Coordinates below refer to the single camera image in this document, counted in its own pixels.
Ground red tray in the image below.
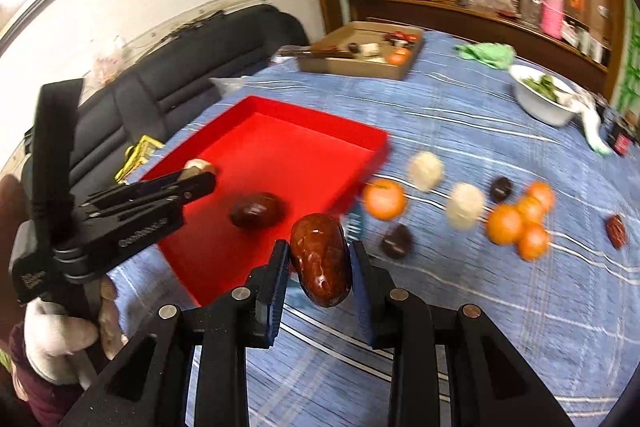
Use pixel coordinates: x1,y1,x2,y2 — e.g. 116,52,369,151
127,95,391,308

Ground white bowl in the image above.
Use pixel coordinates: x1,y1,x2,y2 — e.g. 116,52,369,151
509,64,583,126

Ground green leafy vegetables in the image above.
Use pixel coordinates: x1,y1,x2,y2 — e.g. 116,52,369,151
522,74,571,102

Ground green leaf wall poster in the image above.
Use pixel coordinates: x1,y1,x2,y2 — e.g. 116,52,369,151
620,2,640,118

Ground person's left hand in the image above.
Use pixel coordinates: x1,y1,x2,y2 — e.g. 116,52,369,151
22,279,128,385

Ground wooden sideboard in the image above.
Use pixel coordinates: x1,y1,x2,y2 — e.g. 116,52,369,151
340,0,613,72

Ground wrinkled red date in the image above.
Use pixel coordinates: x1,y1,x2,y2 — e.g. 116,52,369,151
605,214,628,250

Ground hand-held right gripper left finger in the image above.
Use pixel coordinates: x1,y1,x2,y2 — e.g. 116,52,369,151
57,239,291,427

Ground white and green cloth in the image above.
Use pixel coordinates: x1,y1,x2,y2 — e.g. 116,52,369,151
575,94,613,156

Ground cardboard box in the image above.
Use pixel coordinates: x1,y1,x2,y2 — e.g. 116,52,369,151
297,21,425,81

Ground long knife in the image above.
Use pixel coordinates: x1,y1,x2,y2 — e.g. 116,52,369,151
277,48,356,59

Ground small orange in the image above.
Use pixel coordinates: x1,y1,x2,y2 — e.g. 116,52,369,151
516,196,545,225
517,223,551,262
527,181,556,212
486,204,524,246

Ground glossy red date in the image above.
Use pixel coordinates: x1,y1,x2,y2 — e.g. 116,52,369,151
290,213,353,308

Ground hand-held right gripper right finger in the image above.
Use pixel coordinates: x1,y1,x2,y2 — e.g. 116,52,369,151
347,239,576,427

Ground cream white fruit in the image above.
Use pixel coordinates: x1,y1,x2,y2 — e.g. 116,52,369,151
446,183,486,230
408,152,445,192
182,159,217,178

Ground dark red date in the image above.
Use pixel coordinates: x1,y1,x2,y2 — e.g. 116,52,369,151
229,192,287,229

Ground dark packet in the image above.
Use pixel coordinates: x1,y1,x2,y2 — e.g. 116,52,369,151
602,104,636,155

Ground black sofa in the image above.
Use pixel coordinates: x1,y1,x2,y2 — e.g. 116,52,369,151
20,4,311,208

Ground pink bottle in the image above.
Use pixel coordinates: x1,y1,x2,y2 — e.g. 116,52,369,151
540,0,566,38

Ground yellow packet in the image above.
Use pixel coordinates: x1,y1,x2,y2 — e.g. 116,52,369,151
114,136,166,182

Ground dark brown chestnut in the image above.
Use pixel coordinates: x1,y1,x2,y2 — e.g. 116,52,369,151
381,224,414,258
489,177,514,204

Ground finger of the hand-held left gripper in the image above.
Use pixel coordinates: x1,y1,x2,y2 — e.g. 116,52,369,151
75,188,215,219
127,172,217,198

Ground clear plastic bag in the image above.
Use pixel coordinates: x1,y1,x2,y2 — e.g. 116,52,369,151
210,76,251,98

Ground large orange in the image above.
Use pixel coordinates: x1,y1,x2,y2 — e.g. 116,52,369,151
362,179,407,222

